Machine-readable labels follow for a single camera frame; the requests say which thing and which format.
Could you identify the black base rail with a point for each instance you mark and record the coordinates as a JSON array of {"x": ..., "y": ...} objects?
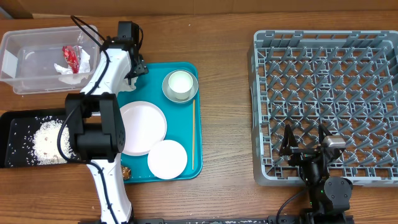
[{"x": 217, "y": 221}]

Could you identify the white cup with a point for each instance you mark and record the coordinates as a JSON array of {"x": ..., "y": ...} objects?
[{"x": 180, "y": 84}]

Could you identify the large white plate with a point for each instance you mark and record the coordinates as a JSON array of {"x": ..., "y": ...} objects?
[{"x": 145, "y": 125}]

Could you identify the small white plate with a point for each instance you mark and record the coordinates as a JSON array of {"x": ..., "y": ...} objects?
[{"x": 167, "y": 159}]

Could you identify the pile of white rice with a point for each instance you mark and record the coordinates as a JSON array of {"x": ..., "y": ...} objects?
[{"x": 45, "y": 143}]

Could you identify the red snack wrapper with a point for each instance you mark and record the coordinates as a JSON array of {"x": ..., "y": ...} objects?
[{"x": 71, "y": 56}]

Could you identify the black plastic tray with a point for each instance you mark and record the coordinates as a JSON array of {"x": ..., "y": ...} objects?
[{"x": 17, "y": 133}]

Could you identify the small white paper piece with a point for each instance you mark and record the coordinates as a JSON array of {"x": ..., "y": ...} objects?
[{"x": 66, "y": 74}]

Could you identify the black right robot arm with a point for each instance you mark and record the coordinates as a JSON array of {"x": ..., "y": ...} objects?
[{"x": 329, "y": 196}]

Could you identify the white napkin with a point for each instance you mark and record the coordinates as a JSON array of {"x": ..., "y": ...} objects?
[{"x": 126, "y": 86}]

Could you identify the teal serving tray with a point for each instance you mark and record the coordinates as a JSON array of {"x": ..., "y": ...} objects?
[{"x": 178, "y": 116}]

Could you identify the wooden chopstick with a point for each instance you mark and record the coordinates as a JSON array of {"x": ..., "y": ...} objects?
[{"x": 193, "y": 134}]

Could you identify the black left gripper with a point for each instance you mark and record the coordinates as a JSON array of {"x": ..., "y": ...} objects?
[{"x": 142, "y": 67}]

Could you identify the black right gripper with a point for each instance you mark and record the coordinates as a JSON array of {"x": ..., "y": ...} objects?
[{"x": 288, "y": 145}]

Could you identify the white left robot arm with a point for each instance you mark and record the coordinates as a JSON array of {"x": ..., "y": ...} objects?
[{"x": 95, "y": 124}]

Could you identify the grey dishwasher rack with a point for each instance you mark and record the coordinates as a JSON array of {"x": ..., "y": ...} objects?
[{"x": 343, "y": 79}]

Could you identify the grey saucer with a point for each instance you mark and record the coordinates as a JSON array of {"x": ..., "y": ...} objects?
[{"x": 168, "y": 94}]

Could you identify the clear plastic bin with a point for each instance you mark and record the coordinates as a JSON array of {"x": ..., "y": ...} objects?
[{"x": 28, "y": 58}]

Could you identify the brown food scrap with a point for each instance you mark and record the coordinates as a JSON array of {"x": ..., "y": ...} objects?
[{"x": 126, "y": 172}]

